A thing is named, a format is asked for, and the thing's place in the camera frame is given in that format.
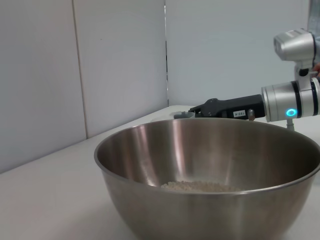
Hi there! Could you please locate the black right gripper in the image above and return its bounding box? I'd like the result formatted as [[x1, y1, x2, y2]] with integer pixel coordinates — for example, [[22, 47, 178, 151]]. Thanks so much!
[[188, 94, 267, 119]]

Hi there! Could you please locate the large stainless steel bowl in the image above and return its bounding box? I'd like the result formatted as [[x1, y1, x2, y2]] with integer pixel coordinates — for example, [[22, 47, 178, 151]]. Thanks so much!
[[93, 118, 320, 240]]

